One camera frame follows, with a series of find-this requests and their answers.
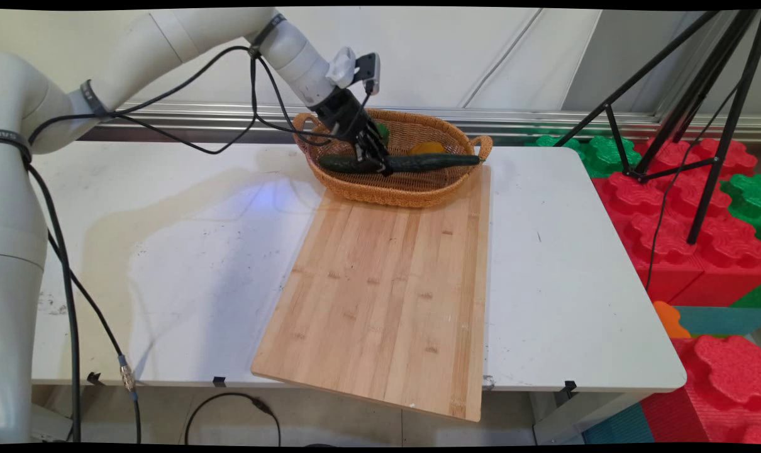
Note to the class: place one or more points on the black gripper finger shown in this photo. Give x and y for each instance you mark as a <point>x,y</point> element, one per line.
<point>363,154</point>
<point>382,154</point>

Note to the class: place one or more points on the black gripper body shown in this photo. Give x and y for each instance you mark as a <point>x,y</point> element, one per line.
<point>343,113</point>

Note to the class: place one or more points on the dark green cucumber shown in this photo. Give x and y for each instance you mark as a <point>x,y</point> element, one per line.
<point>431,162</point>

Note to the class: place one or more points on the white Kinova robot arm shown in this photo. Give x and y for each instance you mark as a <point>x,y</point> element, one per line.
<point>16,189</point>

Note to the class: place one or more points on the green bell pepper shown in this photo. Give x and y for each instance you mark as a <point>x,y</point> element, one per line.
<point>383,132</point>

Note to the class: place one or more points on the woven wicker basket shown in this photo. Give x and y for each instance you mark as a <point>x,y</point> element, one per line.
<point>393,192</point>

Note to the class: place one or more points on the yellow bell pepper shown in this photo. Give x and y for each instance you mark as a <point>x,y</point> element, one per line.
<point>427,148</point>

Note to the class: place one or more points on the bamboo cutting board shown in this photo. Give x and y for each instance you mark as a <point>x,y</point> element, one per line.
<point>387,302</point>

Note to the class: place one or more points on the green foam block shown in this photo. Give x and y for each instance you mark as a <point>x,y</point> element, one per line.
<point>745,198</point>
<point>600,154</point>

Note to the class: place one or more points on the large red foam block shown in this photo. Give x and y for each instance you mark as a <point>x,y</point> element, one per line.
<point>670,251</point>

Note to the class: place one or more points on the white table leg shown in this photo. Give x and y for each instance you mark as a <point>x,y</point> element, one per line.
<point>563,421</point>

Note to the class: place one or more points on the black tripod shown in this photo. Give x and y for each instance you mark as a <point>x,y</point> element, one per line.
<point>701,214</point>

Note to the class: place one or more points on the orange foam piece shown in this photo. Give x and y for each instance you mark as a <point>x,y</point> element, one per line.
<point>668,318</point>

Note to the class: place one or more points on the teal foam mat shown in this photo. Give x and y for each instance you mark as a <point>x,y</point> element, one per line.
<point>720,321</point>
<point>619,428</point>

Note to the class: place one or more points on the small green foam piece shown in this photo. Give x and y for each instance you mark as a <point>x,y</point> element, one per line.
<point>751,299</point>

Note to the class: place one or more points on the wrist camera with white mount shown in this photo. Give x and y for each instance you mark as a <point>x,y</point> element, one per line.
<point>366,66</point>

